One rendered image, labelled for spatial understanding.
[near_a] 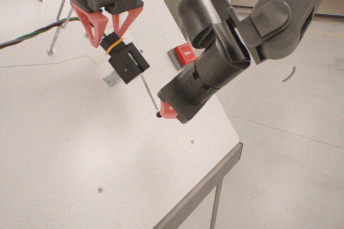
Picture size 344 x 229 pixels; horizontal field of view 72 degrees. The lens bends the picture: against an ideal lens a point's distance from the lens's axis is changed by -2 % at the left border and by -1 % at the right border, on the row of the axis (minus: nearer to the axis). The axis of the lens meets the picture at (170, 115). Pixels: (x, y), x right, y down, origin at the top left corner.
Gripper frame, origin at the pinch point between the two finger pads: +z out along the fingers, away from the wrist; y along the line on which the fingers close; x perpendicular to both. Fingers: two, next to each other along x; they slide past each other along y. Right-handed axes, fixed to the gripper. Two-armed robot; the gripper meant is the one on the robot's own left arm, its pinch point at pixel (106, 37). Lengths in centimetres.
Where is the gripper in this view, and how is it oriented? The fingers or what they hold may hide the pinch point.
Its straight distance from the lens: 46.3
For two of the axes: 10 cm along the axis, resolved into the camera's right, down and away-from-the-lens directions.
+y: -6.1, 5.0, -6.1
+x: 7.5, 6.1, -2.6
